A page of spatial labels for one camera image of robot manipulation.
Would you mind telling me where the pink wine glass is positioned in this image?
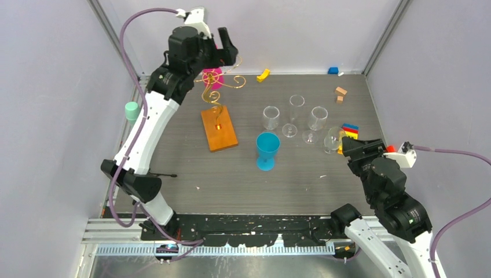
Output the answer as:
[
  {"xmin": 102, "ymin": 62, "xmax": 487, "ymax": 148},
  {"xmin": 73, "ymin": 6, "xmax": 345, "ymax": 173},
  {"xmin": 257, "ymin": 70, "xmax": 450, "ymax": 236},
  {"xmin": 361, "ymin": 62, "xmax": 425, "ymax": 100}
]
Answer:
[{"xmin": 203, "ymin": 68, "xmax": 223, "ymax": 90}]

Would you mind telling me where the clear ribbed wine glass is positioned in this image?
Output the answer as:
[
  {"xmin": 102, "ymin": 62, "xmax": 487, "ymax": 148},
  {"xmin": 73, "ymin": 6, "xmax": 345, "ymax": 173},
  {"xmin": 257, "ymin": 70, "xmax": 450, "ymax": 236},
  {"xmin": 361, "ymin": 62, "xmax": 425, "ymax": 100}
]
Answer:
[{"xmin": 302, "ymin": 106, "xmax": 328, "ymax": 144}]

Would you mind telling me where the clear flute glass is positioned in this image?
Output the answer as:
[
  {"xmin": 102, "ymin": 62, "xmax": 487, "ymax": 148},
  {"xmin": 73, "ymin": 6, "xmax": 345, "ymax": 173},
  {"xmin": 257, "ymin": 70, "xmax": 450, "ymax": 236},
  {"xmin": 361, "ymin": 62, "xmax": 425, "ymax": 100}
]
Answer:
[{"xmin": 282, "ymin": 94, "xmax": 305, "ymax": 138}]

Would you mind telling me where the blue wine glass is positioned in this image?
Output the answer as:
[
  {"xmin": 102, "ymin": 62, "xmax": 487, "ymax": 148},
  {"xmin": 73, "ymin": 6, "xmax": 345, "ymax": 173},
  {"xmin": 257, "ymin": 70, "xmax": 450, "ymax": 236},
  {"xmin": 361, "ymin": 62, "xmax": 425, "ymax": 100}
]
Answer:
[{"xmin": 256, "ymin": 132, "xmax": 280, "ymax": 171}]

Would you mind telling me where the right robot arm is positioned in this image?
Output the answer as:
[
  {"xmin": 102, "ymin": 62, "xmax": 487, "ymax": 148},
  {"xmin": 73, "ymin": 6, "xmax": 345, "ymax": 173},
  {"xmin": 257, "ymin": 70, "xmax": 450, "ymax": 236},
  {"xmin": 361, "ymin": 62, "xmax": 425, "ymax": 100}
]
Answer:
[{"xmin": 329, "ymin": 137, "xmax": 446, "ymax": 277}]

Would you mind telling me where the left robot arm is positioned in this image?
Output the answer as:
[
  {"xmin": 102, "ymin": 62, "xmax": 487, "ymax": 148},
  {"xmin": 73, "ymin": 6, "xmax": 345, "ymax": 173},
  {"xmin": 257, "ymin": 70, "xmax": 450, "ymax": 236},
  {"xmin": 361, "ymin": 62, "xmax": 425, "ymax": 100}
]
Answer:
[{"xmin": 101, "ymin": 27, "xmax": 238, "ymax": 240}]

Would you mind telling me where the orange wooden rack base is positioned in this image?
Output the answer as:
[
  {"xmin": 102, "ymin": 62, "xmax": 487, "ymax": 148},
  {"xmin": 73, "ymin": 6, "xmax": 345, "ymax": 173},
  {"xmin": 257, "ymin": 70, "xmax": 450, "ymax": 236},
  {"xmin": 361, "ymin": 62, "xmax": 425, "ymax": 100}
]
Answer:
[{"xmin": 201, "ymin": 106, "xmax": 239, "ymax": 152}]

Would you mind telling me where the colourful toy brick building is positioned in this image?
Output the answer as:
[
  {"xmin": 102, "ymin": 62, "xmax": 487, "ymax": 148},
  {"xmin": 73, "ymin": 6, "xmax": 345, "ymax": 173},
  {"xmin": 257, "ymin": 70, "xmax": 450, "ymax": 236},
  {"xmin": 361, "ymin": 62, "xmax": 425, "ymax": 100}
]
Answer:
[{"xmin": 341, "ymin": 123, "xmax": 359, "ymax": 140}]

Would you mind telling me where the yellow toy block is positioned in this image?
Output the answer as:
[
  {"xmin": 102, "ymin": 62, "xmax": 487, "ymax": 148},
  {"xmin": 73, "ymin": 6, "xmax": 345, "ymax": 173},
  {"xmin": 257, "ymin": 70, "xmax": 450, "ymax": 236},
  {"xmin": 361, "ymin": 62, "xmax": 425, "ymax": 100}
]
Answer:
[{"xmin": 256, "ymin": 68, "xmax": 270, "ymax": 83}]

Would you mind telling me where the blue toy block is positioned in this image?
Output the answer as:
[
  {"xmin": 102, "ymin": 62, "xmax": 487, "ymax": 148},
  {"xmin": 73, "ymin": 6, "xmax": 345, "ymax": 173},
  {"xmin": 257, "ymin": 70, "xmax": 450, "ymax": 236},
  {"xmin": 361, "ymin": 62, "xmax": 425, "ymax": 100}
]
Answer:
[{"xmin": 328, "ymin": 67, "xmax": 339, "ymax": 75}]

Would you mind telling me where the mint green cup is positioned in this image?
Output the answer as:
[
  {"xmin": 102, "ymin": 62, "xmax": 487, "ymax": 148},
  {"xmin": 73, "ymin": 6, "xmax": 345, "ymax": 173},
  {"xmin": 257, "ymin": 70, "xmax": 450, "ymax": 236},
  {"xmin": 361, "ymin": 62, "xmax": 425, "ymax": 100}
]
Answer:
[{"xmin": 124, "ymin": 101, "xmax": 141, "ymax": 126}]

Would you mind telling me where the small black tripod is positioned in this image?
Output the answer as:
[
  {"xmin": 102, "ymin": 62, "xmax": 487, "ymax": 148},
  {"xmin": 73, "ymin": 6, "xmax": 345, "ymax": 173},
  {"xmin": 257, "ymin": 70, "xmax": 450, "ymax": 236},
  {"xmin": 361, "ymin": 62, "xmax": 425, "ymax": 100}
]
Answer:
[{"xmin": 149, "ymin": 173, "xmax": 178, "ymax": 178}]

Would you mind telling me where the gold wire wine glass rack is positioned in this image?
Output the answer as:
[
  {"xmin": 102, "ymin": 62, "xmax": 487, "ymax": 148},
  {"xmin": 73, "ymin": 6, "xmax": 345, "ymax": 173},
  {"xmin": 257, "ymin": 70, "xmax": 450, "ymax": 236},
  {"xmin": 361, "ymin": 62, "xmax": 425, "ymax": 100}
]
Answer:
[{"xmin": 194, "ymin": 56, "xmax": 247, "ymax": 119}]

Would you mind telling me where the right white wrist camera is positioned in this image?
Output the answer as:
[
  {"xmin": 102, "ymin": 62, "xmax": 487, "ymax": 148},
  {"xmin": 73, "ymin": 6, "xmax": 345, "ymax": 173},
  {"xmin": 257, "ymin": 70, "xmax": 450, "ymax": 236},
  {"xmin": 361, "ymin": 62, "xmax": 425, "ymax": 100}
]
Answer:
[{"xmin": 383, "ymin": 141, "xmax": 417, "ymax": 169}]

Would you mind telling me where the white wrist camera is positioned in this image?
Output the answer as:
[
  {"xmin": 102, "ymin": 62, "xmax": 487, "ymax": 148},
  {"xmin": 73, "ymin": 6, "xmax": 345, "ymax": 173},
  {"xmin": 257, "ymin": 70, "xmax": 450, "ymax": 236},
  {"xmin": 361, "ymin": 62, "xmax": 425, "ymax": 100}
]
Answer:
[
  {"xmin": 383, "ymin": 141, "xmax": 417, "ymax": 169},
  {"xmin": 175, "ymin": 6, "xmax": 212, "ymax": 39}
]

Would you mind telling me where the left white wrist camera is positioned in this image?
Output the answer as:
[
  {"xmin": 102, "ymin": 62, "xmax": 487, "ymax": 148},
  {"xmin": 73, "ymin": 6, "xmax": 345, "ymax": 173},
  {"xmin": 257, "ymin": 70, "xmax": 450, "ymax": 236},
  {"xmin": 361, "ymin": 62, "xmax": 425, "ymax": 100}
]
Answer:
[{"xmin": 175, "ymin": 6, "xmax": 212, "ymax": 39}]

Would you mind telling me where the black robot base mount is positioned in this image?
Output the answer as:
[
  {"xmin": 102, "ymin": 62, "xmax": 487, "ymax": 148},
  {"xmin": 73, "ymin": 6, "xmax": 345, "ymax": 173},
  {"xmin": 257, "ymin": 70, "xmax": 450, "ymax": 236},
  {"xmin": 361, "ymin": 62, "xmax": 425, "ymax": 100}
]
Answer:
[{"xmin": 140, "ymin": 214, "xmax": 347, "ymax": 253}]

